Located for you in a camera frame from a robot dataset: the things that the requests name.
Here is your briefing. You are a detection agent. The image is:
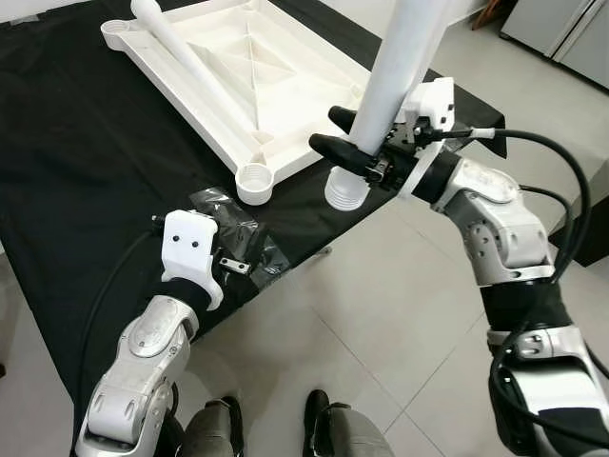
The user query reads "clear adhesive tape patch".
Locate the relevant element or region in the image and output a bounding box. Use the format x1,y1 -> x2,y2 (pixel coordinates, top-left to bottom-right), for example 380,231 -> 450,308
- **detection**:
188,188 -> 289,279

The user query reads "white plastic table top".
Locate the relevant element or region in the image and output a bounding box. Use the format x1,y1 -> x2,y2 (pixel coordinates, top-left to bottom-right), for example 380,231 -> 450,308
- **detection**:
100,0 -> 382,206

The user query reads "black cloth table cover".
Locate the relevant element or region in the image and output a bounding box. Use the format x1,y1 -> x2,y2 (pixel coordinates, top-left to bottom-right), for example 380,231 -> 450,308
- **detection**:
0,0 -> 510,448

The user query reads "black low furniture block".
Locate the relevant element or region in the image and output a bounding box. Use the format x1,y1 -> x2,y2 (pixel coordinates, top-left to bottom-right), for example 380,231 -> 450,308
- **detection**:
571,171 -> 609,269

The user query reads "grey metal cabinet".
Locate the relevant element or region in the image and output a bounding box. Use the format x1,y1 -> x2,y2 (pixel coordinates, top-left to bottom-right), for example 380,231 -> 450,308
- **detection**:
500,0 -> 609,89

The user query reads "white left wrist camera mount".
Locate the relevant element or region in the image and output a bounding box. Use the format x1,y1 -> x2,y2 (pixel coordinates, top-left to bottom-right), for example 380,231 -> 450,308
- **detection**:
160,209 -> 226,312

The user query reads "short black right arm cable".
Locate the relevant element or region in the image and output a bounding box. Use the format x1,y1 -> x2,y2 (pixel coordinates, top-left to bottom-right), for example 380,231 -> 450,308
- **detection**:
519,184 -> 577,277

